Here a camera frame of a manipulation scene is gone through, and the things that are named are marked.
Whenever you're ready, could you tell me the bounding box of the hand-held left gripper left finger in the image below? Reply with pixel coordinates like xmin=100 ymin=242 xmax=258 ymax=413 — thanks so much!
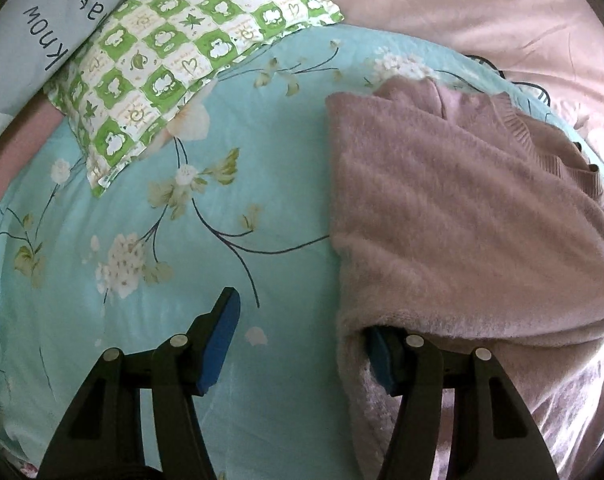
xmin=36 ymin=286 xmax=241 ymax=480

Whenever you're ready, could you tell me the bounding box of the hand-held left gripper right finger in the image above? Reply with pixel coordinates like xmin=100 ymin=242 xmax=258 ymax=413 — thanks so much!
xmin=366 ymin=327 xmax=562 ymax=480

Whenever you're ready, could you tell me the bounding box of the pink fuzzy sweater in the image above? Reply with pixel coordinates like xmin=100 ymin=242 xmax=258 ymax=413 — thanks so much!
xmin=325 ymin=76 xmax=604 ymax=480

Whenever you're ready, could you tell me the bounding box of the teal floral bed sheet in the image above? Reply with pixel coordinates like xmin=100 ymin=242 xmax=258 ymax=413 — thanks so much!
xmin=0 ymin=25 xmax=557 ymax=480

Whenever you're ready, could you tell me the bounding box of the pink cloth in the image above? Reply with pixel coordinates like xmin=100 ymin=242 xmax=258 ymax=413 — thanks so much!
xmin=0 ymin=102 xmax=65 ymax=226

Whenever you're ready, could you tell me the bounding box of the green checkered pillow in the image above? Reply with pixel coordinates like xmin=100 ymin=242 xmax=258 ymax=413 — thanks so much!
xmin=43 ymin=0 xmax=345 ymax=198

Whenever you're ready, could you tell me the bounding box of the pink duvet with plaid hearts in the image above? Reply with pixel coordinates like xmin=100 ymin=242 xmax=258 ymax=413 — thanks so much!
xmin=302 ymin=0 xmax=604 ymax=181

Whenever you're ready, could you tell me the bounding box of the grey pillow with lettering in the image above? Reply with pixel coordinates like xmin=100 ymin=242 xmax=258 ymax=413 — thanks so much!
xmin=0 ymin=0 xmax=175 ymax=156

